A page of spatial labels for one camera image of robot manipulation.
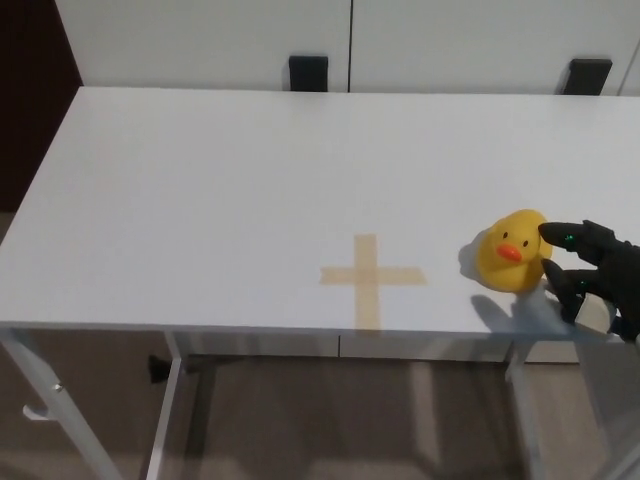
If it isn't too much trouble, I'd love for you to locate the black floor foot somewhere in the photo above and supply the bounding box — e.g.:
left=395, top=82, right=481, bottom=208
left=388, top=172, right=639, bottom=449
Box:
left=146, top=354, right=172, bottom=384

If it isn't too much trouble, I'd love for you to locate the white leg hook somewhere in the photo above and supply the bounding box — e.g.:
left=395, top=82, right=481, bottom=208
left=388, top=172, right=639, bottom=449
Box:
left=21, top=403, right=52, bottom=423

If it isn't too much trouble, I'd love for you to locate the yellow rubber duck toy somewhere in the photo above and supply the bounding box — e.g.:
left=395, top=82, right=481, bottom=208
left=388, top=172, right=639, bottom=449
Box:
left=476, top=207, right=554, bottom=293

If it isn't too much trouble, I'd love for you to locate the white desk leg with hook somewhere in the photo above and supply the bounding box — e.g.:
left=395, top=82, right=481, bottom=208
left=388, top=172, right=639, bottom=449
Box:
left=0, top=329, right=124, bottom=480

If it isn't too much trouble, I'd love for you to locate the white partition panel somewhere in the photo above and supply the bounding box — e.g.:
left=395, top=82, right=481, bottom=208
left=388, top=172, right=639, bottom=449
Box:
left=52, top=0, right=356, bottom=93
left=616, top=0, right=640, bottom=98
left=349, top=0, right=637, bottom=97

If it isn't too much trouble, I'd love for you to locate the black partition bracket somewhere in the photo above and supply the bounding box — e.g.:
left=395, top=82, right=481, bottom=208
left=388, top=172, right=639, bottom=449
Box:
left=561, top=58, right=614, bottom=97
left=287, top=54, right=330, bottom=93

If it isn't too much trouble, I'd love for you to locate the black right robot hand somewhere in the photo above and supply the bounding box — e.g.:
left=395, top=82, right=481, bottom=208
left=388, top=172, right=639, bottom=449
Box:
left=537, top=218, right=640, bottom=344

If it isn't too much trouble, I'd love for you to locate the white slanted desk leg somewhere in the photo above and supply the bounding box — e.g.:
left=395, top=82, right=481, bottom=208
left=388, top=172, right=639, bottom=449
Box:
left=146, top=330, right=192, bottom=480
left=503, top=340, right=545, bottom=480

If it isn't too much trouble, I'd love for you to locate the dark maroon door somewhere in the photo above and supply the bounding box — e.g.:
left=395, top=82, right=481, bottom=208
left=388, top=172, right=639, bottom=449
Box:
left=0, top=0, right=85, bottom=214

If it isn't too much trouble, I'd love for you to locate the long beige tape strip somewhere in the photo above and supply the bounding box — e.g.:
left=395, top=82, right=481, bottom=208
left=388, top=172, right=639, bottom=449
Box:
left=354, top=233, right=383, bottom=333

